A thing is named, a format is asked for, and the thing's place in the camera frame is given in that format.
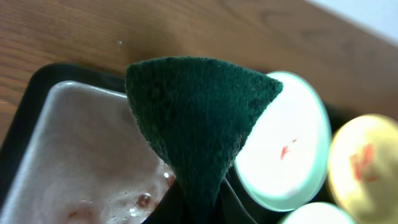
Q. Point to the round black serving tray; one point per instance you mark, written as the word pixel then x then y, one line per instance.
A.
pixel 255 213

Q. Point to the pale green cleaned plate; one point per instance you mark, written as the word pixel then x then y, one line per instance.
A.
pixel 317 213

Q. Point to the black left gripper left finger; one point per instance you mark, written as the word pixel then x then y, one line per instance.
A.
pixel 172 208

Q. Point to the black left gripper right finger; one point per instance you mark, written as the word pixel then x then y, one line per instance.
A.
pixel 229 209

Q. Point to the metal tray of soapy water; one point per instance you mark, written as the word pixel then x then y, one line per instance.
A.
pixel 74 153

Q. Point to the yellow plate with ketchup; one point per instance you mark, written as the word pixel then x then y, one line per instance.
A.
pixel 362 169

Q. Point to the mint green plate with ketchup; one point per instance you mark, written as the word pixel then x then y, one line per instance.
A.
pixel 283 163

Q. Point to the green and yellow scrub sponge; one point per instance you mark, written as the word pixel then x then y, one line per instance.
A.
pixel 196 114

